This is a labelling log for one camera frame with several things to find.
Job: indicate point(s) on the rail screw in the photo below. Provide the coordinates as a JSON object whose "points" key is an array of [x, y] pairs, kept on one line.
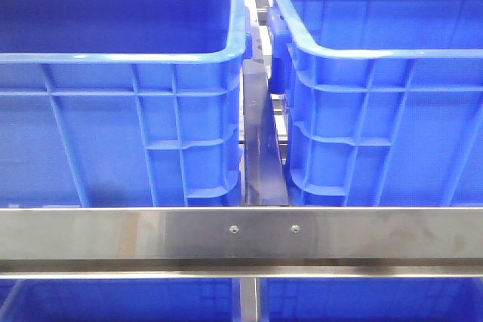
{"points": [[295, 229], [234, 229]]}

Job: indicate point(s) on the large blue crate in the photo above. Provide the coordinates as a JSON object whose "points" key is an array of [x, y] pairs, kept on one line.
{"points": [[121, 103], [383, 100]]}

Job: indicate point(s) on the large blue crate left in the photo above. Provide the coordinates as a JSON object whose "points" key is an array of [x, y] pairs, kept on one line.
{"points": [[121, 103]]}

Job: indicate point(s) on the right rail screw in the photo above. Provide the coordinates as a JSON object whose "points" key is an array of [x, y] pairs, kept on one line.
{"points": [[295, 229]]}

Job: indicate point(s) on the blue crate lower left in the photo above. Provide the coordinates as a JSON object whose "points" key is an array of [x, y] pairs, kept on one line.
{"points": [[124, 300]]}

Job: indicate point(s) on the steel vertical post lower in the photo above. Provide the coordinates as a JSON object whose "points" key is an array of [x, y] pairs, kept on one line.
{"points": [[250, 304]]}

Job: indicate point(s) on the steel divider bar centre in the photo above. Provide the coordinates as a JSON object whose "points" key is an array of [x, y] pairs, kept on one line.
{"points": [[265, 184]]}

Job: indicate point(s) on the blue crate lower right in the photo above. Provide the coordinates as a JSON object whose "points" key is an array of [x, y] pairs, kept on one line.
{"points": [[372, 299]]}

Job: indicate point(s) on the stainless steel front rail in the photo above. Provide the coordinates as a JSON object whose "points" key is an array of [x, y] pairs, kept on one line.
{"points": [[197, 243]]}

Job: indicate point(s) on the left rail screw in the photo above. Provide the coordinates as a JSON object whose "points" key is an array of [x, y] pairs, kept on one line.
{"points": [[234, 229]]}

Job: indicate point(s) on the large blue crate right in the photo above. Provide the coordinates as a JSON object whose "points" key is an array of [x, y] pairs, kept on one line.
{"points": [[383, 100]]}

